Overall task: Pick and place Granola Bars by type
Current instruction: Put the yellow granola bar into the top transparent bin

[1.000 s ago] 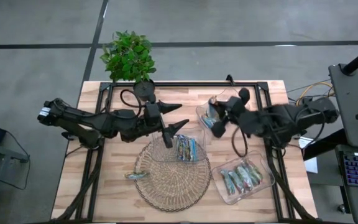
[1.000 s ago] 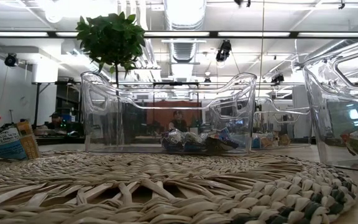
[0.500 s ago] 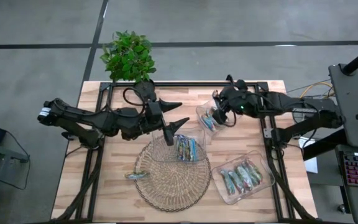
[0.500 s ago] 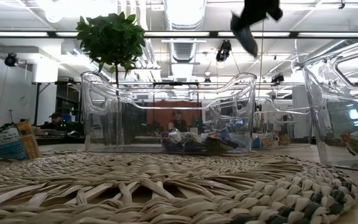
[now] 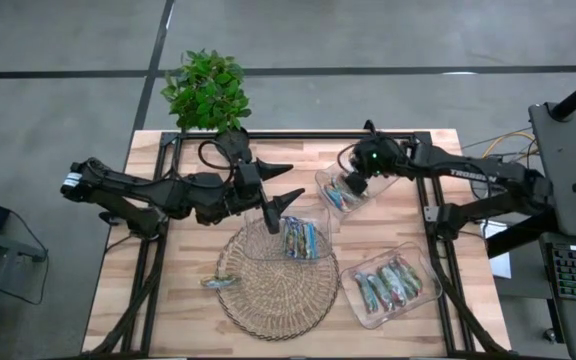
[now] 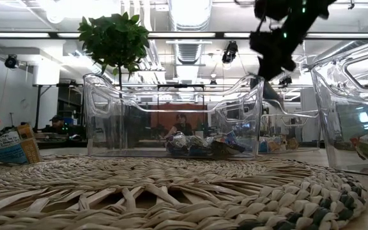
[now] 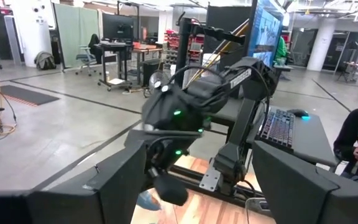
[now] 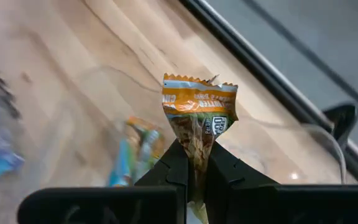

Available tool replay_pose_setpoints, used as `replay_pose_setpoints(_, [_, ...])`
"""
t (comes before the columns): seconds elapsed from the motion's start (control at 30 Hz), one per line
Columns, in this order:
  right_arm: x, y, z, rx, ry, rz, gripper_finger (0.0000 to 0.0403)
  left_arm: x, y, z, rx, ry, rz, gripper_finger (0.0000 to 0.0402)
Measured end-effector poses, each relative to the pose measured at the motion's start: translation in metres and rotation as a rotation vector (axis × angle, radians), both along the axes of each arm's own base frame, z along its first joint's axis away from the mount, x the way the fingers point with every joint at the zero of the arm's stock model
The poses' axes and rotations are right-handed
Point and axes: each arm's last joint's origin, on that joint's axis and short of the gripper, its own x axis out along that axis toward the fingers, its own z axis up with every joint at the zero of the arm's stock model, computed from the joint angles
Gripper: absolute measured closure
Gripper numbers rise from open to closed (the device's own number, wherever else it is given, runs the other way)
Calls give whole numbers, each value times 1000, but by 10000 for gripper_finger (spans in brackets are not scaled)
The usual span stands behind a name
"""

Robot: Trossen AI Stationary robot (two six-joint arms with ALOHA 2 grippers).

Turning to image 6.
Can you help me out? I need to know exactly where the person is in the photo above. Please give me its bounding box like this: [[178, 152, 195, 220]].
[[42, 114, 76, 135], [164, 113, 194, 138]]

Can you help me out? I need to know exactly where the round woven placemat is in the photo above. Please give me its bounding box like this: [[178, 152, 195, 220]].
[[0, 155, 368, 230]]

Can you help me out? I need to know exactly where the orange wall panel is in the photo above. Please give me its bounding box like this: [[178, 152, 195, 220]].
[[149, 102, 209, 137]]

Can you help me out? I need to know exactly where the green potted plant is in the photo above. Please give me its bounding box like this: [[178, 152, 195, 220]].
[[77, 11, 151, 96]]

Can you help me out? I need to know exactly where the clear plastic bin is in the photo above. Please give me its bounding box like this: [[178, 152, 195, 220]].
[[310, 36, 368, 179], [259, 98, 321, 154], [82, 73, 265, 160]]

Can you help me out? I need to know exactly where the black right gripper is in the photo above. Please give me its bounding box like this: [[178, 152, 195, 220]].
[[249, 19, 312, 100]]

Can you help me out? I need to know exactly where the black hanging camera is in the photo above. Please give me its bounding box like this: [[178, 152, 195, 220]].
[[278, 75, 293, 87], [221, 40, 239, 65]]

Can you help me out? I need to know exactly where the silver ceiling air duct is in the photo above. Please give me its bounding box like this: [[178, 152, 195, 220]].
[[167, 0, 213, 65]]

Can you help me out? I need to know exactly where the black wall camera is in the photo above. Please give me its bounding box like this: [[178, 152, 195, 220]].
[[4, 54, 20, 70]]

